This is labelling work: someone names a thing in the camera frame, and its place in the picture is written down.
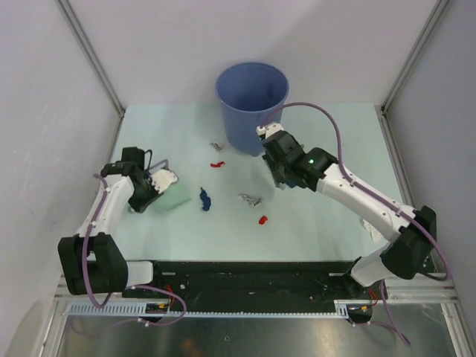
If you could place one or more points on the blue plastic waste bin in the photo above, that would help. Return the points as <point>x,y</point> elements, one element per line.
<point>247,93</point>

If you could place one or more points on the small dark blue paper scrap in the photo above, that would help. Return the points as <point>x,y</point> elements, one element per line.
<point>206,200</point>

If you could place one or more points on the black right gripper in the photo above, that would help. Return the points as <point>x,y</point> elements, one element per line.
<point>268,158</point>

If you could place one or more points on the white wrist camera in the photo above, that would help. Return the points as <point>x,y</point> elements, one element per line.
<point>163,179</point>
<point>264,132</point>

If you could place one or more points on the red paper scrap upper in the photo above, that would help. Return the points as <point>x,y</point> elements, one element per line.
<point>218,164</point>

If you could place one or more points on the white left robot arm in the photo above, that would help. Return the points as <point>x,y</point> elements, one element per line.
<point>91,260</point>

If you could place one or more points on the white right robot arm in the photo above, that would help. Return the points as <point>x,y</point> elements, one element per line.
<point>407,247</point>

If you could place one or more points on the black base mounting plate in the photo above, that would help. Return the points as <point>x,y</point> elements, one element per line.
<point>326,280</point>

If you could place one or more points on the white cable duct strip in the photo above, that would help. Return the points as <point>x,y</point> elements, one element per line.
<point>143,309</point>

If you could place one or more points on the aluminium frame rail front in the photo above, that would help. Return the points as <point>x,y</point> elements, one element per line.
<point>420,290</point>

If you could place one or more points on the aluminium frame post right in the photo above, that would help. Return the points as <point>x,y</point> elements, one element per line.
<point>428,30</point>

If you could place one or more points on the light green hand brush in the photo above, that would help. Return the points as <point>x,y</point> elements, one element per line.
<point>278,183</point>

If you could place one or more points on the light green plastic dustpan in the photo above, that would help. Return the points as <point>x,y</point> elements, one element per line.
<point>173,197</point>

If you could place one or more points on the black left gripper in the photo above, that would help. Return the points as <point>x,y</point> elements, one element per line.
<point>138,206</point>

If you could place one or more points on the grey paper scrap near bin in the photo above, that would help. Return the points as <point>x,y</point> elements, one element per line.
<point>217,146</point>

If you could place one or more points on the white paper scrap right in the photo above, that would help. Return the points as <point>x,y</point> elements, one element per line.
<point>373,232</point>

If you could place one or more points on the aluminium frame post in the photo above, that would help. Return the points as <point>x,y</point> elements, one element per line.
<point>79,33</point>
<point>428,30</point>

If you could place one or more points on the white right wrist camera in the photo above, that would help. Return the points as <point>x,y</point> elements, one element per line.
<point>264,132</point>

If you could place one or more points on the aluminium frame post left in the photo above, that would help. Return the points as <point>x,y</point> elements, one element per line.
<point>79,33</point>

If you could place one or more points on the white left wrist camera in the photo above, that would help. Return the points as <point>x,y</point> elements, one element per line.
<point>163,179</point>

